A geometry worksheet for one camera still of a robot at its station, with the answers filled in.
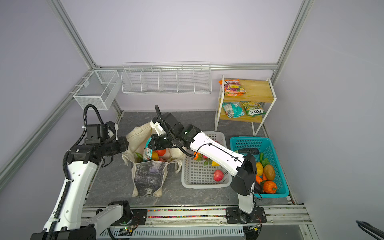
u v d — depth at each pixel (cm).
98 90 98
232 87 83
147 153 67
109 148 59
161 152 90
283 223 74
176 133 54
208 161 93
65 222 37
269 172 79
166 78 99
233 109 96
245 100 102
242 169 44
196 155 50
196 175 87
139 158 85
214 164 89
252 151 93
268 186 77
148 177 71
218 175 82
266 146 92
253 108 96
